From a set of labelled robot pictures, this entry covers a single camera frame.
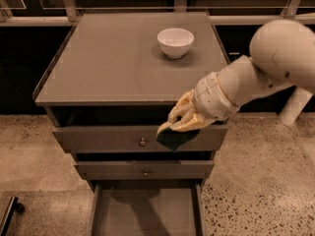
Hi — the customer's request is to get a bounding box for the metal railing frame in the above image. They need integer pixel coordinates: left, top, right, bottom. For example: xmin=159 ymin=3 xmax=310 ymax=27
xmin=0 ymin=0 xmax=315 ymax=26

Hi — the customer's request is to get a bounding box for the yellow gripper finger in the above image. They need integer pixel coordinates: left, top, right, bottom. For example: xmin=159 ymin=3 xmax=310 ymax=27
xmin=168 ymin=89 xmax=195 ymax=124
xmin=169 ymin=110 xmax=215 ymax=132

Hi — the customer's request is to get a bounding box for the green yellow sponge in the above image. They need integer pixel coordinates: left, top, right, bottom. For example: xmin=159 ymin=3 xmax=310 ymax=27
xmin=156 ymin=122 xmax=200 ymax=151

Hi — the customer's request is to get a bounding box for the top drawer metal knob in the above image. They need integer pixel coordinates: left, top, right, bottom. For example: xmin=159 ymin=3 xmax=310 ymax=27
xmin=139 ymin=138 xmax=147 ymax=147

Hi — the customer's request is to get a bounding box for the bottom grey open drawer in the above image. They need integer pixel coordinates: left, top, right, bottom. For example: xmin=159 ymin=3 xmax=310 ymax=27
xmin=88 ymin=182 xmax=207 ymax=236

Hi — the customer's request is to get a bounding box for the grey drawer cabinet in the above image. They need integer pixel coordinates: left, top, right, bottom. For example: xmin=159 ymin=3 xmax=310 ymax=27
xmin=33 ymin=12 xmax=228 ymax=236

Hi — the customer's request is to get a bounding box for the top grey drawer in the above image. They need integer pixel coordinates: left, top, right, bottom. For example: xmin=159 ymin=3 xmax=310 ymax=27
xmin=53 ymin=125 xmax=227 ymax=153

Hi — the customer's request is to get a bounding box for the white ceramic bowl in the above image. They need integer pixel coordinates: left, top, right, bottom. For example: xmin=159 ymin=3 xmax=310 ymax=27
xmin=157 ymin=28 xmax=195 ymax=59

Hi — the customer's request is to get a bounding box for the middle grey drawer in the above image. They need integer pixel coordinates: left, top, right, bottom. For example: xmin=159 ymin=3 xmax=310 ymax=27
xmin=75 ymin=160 xmax=214 ymax=180

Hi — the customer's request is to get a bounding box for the black wheeled base corner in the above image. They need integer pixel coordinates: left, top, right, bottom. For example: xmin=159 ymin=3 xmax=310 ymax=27
xmin=0 ymin=197 xmax=25 ymax=236

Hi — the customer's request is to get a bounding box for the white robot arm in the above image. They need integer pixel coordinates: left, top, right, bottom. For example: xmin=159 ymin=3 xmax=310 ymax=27
xmin=168 ymin=20 xmax=315 ymax=132

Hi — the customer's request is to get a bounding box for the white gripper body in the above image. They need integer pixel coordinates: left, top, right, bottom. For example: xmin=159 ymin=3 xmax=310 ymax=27
xmin=193 ymin=72 xmax=239 ymax=121

